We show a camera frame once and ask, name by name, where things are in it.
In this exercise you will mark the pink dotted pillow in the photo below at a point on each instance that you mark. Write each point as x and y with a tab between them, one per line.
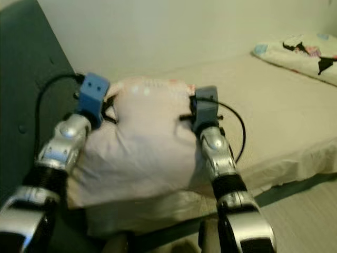
137	147

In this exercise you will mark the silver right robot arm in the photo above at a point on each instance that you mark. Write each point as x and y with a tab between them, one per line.
221	158

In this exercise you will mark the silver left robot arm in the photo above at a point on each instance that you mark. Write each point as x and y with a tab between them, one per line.
63	145

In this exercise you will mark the dark teal padded headboard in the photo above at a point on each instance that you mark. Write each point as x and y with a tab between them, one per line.
31	79

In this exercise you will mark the beige sheeted mattress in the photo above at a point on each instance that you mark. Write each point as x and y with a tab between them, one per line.
284	121

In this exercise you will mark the cream cartoon print duvet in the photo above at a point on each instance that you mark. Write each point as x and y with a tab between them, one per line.
295	55

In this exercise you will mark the dark left robot leg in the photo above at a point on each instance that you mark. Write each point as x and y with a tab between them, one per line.
115	243

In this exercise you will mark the dark grey bed base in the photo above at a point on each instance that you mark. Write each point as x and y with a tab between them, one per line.
295	191

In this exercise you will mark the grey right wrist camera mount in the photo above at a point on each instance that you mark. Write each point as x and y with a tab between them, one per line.
207	108

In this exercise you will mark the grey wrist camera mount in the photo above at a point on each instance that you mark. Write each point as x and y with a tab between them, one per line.
207	108
93	95

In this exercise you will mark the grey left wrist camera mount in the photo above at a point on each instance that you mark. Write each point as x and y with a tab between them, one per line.
93	95

